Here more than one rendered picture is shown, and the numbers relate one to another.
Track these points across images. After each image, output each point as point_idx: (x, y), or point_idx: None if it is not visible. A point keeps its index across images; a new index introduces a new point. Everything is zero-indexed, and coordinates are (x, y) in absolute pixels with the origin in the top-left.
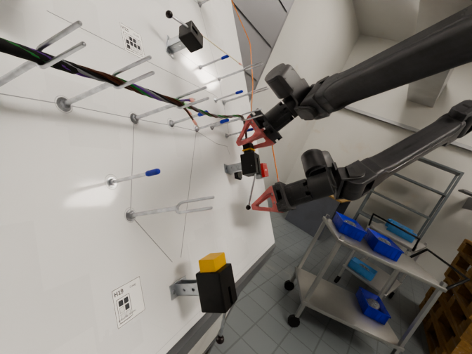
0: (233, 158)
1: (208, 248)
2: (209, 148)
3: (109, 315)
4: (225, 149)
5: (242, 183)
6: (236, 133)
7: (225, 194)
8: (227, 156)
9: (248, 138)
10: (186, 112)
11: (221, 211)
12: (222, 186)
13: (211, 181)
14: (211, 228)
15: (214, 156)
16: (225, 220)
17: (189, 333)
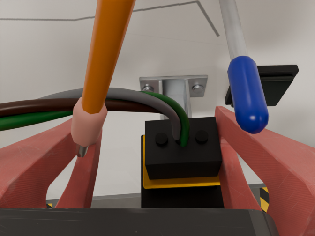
0: (257, 40)
1: (63, 176)
2: (16, 53)
3: None
4: (176, 19)
5: (293, 102)
6: None
7: (139, 132)
8: (191, 44)
9: (63, 197)
10: None
11: (112, 151)
12: (120, 122)
13: (52, 121)
14: (68, 165)
15: (62, 70)
16: (128, 158)
17: None
